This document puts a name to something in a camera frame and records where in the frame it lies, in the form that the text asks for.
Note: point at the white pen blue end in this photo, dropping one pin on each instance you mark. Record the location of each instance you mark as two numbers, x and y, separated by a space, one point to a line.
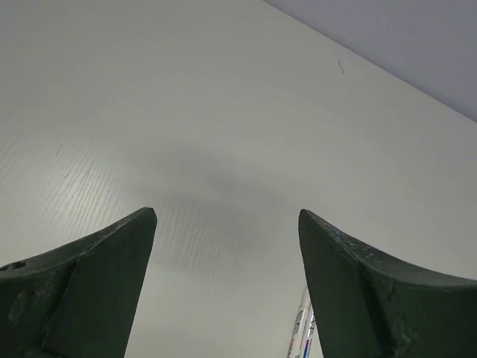
304 336

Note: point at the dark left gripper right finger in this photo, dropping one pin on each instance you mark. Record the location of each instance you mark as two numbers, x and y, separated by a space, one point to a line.
370 304

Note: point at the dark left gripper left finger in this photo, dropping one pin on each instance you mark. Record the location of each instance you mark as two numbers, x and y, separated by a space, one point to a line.
80 299

